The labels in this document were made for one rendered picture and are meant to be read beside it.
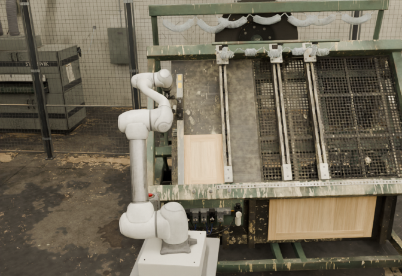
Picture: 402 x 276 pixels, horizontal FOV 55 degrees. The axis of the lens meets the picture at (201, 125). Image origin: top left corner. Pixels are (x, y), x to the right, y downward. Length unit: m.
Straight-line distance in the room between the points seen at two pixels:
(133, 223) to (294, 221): 1.64
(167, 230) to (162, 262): 0.18
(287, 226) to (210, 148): 0.98
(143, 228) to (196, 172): 0.91
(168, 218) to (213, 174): 0.89
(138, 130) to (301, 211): 1.74
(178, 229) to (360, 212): 1.84
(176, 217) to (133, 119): 0.62
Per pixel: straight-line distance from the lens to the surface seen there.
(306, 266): 3.54
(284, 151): 3.14
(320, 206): 3.51
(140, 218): 2.33
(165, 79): 2.77
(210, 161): 3.11
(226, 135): 3.14
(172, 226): 2.32
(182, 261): 2.35
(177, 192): 3.03
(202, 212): 2.96
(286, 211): 3.46
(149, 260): 2.38
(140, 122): 2.31
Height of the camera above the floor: 2.33
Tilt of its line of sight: 19 degrees down
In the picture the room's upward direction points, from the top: 1 degrees counter-clockwise
